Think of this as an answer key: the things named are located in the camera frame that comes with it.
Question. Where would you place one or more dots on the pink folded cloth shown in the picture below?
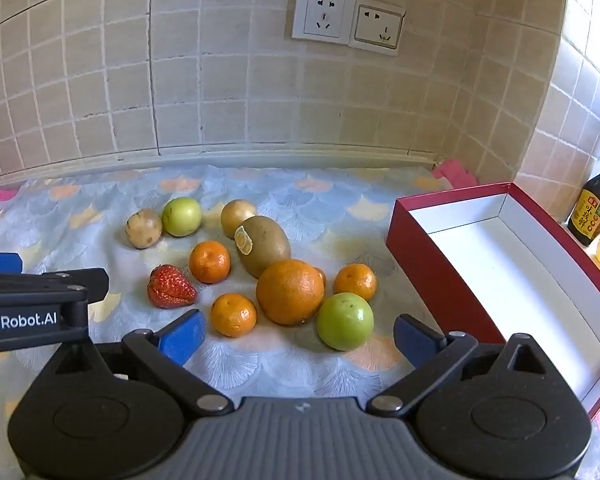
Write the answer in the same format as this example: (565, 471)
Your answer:
(455, 172)

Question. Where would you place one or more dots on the large green apple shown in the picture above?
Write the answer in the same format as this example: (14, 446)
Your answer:
(345, 321)

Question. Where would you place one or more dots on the small green apple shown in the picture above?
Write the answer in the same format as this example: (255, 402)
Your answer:
(181, 216)

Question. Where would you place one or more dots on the plain yellow passion fruit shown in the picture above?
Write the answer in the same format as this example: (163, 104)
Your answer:
(236, 215)

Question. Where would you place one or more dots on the scale-patterned tablecloth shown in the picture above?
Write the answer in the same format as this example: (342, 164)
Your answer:
(290, 195)

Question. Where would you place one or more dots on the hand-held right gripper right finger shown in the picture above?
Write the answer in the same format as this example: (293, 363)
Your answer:
(414, 340)

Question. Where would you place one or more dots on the dark sauce bottle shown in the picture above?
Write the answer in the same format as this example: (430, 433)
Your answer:
(592, 207)

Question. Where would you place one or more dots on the large orange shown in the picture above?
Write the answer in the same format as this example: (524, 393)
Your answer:
(290, 292)

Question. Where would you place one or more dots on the small orange tangerine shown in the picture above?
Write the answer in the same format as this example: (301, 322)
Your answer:
(355, 281)
(209, 262)
(233, 315)

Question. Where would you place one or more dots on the brown kiwi with sticker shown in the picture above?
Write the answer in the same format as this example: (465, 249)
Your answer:
(265, 247)

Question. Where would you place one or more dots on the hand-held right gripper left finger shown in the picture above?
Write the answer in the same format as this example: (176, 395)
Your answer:
(182, 336)

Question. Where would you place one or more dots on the red strawberry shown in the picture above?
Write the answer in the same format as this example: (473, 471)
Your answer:
(169, 287)

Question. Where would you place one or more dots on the small brown potato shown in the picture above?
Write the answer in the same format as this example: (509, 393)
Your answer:
(143, 229)

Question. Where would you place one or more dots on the white wall socket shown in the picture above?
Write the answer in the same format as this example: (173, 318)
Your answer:
(377, 26)
(324, 14)

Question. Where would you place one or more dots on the red box with white inside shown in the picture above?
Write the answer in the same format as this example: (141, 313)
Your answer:
(505, 290)

